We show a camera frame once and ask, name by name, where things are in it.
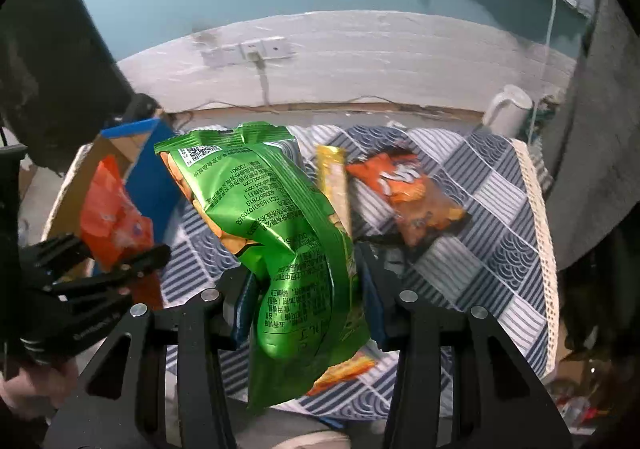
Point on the orange brown chip bag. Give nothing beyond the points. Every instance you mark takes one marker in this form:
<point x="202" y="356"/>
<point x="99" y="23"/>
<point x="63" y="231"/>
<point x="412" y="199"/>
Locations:
<point x="422" y="212"/>

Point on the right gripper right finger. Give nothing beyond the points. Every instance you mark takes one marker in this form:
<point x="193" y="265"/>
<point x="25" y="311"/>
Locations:
<point x="392" y="312"/>

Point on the navy patterned tablecloth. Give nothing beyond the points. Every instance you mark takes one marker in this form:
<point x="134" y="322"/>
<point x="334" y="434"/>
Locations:
<point x="502" y="260"/>

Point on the grey hanging towel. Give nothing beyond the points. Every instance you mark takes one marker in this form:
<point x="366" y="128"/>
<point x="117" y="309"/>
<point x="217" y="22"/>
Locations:
<point x="591" y="146"/>

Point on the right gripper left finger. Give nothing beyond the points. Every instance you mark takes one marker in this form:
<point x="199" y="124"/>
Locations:
<point x="230" y="307"/>

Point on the white electric kettle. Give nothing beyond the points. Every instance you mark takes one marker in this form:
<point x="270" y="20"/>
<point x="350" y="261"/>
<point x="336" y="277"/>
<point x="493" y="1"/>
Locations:
<point x="507" y="112"/>

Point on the blue cardboard box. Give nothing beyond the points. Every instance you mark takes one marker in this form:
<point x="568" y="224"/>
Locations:
<point x="145" y="176"/>

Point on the gold wafer bar wrapper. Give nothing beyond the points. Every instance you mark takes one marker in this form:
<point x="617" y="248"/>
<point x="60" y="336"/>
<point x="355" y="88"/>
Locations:
<point x="333" y="182"/>

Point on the orange noodle snack bag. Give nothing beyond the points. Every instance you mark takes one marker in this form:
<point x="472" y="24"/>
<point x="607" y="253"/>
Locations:
<point x="345" y="371"/>

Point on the red orange snack bag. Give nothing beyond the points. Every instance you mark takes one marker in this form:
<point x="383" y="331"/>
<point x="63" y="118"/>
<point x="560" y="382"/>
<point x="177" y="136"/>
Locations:
<point x="110" y="224"/>

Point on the black office chair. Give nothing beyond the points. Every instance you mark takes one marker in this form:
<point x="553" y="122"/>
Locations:
<point x="60" y="85"/>

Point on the person's left hand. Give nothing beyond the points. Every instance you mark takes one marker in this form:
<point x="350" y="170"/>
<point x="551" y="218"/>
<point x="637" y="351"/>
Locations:
<point x="38" y="390"/>

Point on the green snack bag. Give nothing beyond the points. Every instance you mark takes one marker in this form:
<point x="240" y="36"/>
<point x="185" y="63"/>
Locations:
<point x="248" y="185"/>

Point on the white wall socket strip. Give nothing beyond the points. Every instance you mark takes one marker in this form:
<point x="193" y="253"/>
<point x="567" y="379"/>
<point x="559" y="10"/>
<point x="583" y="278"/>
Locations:
<point x="253" y="50"/>

